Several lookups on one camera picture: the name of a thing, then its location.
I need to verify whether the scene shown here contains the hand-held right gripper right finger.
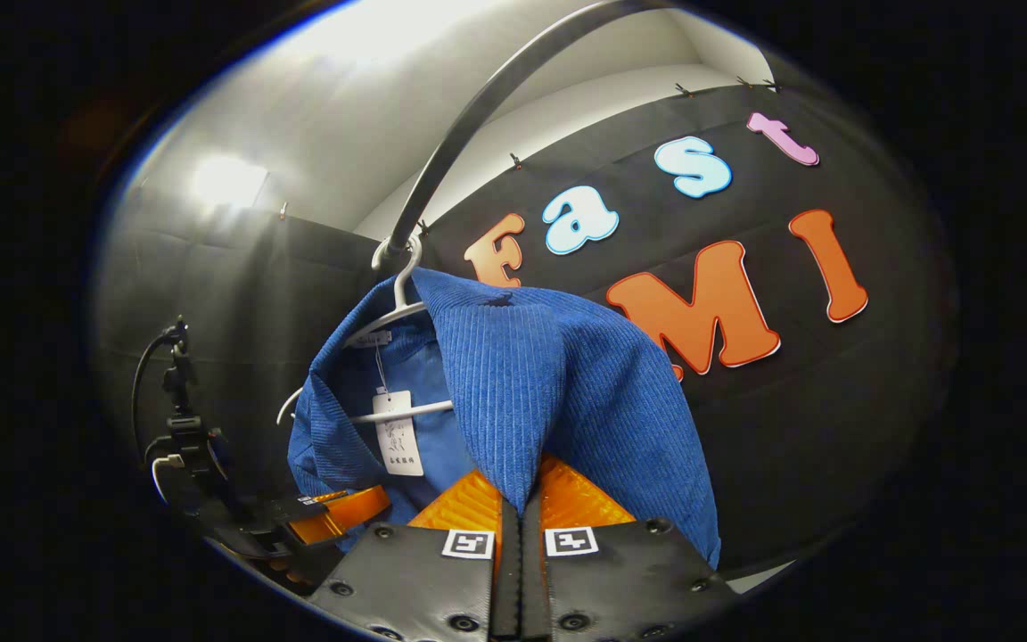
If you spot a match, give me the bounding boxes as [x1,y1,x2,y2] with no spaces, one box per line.
[519,455,737,642]

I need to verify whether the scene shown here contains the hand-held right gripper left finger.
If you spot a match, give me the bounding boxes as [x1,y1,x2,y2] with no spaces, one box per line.
[308,468,516,642]

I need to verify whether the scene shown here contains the blue corduroy jacket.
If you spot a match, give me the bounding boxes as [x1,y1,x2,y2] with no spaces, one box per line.
[286,266,721,572]

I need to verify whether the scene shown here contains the black metal clothes rack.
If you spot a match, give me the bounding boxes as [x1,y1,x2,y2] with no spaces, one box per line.
[384,0,684,259]

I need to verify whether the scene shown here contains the white paper garment tag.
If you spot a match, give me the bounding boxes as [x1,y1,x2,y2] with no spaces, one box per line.
[373,391,425,478]

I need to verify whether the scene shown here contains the black backdrop cloth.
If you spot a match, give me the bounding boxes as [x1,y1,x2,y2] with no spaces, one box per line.
[94,80,960,580]

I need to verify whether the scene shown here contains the black stand with cables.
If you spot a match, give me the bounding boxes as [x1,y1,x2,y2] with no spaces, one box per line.
[130,315,234,523]

